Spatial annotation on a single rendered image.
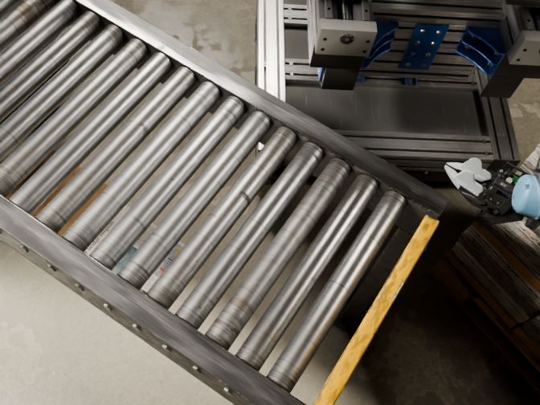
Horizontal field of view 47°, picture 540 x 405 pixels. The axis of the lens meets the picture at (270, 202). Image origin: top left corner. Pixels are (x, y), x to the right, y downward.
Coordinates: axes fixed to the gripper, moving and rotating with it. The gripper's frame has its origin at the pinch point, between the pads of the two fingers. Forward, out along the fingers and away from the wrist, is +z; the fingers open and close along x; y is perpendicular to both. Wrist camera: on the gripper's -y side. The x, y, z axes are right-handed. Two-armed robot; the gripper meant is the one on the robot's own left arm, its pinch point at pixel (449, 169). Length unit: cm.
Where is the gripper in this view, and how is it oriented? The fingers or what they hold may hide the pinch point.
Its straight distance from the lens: 136.1
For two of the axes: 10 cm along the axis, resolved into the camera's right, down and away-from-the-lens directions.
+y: 0.9, -4.5, -8.9
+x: -5.4, 7.2, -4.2
